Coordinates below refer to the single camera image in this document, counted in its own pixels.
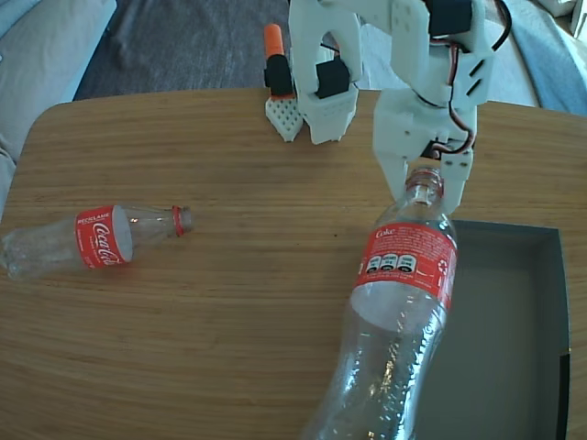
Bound clear bottle nutrition panel label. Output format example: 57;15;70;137
300;167;460;440

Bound clear bottle script logo label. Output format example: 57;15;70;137
0;204;195;281

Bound grey cardboard box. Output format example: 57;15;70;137
410;218;573;440

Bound orange and black clamp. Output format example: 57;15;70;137
263;23;294;101

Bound blue grey blanket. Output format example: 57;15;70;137
497;0;587;114

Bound grey patterned rug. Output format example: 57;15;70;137
72;0;505;102

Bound light grey sofa cushion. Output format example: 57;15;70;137
0;0;118;166

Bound black camera cable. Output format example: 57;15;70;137
491;0;514;52

